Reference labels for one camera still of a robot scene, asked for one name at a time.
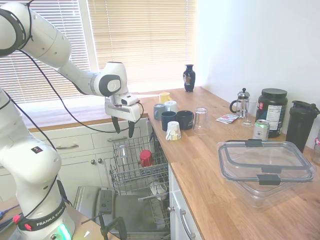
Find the steel dishwasher door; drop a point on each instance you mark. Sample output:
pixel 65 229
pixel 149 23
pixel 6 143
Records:
pixel 130 215

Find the beige slatted window blind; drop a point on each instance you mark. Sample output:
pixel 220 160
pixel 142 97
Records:
pixel 142 42

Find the round metal cabinet knob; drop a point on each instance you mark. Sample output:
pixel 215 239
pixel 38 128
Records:
pixel 100 160
pixel 170 208
pixel 93 162

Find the small clear glass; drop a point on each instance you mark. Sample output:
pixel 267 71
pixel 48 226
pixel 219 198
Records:
pixel 250 120

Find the white green drink can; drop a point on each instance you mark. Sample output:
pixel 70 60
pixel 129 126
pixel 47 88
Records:
pixel 261 130

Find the black protein powder tub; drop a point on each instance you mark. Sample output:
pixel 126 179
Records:
pixel 273 107

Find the plain navy mug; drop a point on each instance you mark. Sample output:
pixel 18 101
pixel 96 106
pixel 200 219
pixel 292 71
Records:
pixel 168 121

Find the dark blue painted vase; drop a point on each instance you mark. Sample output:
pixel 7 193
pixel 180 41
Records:
pixel 188 78

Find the white patterned mug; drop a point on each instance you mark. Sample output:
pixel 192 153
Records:
pixel 173 131

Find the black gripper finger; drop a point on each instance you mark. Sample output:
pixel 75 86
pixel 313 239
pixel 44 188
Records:
pixel 116 125
pixel 131 130

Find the red white sachet packet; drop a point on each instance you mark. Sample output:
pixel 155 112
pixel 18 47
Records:
pixel 227 118

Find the clear plastic container base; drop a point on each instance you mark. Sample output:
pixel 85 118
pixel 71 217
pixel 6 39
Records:
pixel 265 195

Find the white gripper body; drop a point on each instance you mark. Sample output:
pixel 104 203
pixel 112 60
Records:
pixel 125 111

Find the grey blue mug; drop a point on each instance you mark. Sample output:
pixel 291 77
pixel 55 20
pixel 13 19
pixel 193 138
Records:
pixel 159 111

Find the navy mug with print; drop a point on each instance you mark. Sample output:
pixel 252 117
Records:
pixel 185 120

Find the black shaker bottle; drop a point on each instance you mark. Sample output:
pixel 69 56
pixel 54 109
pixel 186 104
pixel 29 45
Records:
pixel 298 125

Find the yellow mug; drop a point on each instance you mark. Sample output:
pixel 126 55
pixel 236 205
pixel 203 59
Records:
pixel 165 97

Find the white bowl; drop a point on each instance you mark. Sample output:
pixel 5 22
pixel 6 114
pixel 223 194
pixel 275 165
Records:
pixel 158 188

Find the clear glass in rack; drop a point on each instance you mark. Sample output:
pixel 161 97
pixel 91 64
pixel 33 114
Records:
pixel 123 155

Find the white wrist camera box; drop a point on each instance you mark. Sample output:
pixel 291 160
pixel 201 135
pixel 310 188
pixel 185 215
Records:
pixel 129 100

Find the tall clear drinking glass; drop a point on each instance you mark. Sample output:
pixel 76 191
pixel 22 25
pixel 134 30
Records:
pixel 200 121

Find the red mug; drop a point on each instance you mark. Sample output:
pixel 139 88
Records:
pixel 145 158

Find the pale blue mug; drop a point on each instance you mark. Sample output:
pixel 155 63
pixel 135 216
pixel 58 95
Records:
pixel 172 106

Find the clear container lid black clips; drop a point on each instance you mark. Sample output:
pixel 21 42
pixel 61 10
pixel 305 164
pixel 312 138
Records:
pixel 252 143

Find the black camera stand clamp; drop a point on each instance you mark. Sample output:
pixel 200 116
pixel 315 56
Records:
pixel 121 227

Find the glass jar red checkered lid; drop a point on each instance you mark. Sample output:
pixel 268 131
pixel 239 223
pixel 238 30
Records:
pixel 317 152

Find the white slatted window blind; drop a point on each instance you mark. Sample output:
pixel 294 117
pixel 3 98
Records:
pixel 55 15

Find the glass French press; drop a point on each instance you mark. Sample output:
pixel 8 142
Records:
pixel 243 105

